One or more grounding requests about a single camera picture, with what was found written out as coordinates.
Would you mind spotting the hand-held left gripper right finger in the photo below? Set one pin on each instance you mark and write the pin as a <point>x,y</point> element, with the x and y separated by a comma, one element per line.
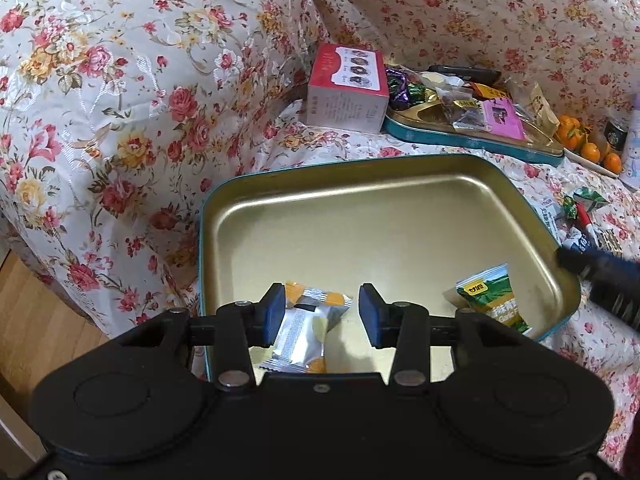
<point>367,320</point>

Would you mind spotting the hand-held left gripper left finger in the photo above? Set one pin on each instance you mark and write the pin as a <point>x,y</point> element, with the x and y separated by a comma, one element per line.
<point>274,317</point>

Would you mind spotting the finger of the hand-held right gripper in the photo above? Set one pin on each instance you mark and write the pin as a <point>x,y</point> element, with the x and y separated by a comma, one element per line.
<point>575,260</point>

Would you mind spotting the black white snack packet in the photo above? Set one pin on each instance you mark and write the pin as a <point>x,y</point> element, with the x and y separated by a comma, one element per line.
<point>580,242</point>

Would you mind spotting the silver yellow snack packet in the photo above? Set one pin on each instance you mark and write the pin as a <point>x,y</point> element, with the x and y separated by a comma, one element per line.
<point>300,330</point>

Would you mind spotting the large green foil candy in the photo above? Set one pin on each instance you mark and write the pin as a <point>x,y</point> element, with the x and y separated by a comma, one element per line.
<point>570,206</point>

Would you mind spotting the green snack packet yellow logo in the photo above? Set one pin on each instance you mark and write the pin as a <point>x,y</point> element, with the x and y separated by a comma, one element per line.
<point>492,300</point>

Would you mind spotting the gold tin box teal sides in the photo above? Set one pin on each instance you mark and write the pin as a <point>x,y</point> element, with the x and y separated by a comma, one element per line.
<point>375,220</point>

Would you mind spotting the red white snack packet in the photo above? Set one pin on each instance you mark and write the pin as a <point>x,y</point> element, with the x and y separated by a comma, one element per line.
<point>584,220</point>

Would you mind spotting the white printed snack packet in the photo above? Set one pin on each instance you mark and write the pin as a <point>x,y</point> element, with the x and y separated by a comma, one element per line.
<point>550,217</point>

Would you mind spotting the pale green folded packet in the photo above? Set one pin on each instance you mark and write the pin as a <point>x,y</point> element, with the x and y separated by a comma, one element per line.
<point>590,197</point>

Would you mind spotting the pale rectangular fruit plate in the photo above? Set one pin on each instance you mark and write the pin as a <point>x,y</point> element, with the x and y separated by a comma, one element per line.
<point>572,154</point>

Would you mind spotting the white rabbit print bottle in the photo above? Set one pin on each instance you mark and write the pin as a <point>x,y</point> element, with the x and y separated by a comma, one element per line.
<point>634,160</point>

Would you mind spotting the brown kiwi fruit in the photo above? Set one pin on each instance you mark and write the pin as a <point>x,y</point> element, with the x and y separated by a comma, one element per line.
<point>596,141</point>

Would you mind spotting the pile of mandarin oranges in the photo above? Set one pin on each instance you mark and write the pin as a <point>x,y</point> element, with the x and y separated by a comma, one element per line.
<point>567,130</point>

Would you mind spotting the dark coffee can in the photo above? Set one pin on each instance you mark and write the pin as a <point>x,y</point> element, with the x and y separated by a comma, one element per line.
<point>616,132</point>

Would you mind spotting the brown paper packet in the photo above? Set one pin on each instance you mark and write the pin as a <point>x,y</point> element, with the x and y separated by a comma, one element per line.
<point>542,107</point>

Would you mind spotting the pink snack packet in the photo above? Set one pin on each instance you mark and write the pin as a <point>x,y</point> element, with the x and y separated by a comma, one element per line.
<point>502,117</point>

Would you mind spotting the teal gold tin lid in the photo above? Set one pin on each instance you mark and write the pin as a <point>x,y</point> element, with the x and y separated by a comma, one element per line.
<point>450,142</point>

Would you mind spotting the clear packet dark filling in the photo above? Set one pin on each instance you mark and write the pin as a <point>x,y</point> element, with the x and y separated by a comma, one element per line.
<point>465,110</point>

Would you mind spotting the yellow red snack packet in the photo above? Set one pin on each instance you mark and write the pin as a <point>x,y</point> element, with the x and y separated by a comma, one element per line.
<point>490,92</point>

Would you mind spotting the black remote control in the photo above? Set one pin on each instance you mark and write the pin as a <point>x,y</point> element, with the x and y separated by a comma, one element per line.
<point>475,74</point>

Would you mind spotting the cream wrapped candy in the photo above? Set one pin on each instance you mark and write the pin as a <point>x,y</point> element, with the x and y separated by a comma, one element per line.
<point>435,79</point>

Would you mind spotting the red pink carton box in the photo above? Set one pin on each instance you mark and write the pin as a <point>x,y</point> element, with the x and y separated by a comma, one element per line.
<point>345,90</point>

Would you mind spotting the small green foil candy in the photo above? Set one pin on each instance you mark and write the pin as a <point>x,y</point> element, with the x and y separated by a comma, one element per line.
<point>416,91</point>

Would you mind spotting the purple foil candy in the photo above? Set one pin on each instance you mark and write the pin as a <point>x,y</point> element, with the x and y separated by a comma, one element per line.
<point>397,82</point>

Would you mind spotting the floral cloth cover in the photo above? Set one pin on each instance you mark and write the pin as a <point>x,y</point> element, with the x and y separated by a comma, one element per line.
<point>125,110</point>

